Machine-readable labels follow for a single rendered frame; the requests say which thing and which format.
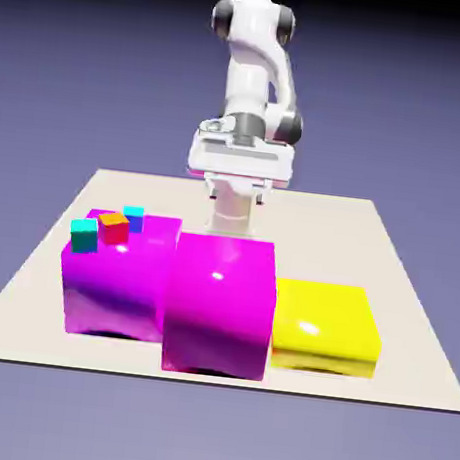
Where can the small blue cube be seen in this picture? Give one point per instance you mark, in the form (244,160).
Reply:
(135,221)

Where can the large yellow box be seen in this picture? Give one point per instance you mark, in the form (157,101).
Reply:
(323,325)

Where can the small green cube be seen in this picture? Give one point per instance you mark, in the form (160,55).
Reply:
(84,237)

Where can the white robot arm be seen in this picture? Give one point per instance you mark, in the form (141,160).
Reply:
(247,75)

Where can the large tall magenta box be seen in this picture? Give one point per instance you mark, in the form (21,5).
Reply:
(221,305)

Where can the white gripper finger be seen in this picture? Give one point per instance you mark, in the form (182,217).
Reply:
(261,195)
(213,190)

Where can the small red cube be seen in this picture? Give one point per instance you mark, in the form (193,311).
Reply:
(113,232)

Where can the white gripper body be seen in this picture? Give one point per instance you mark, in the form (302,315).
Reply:
(239,164)

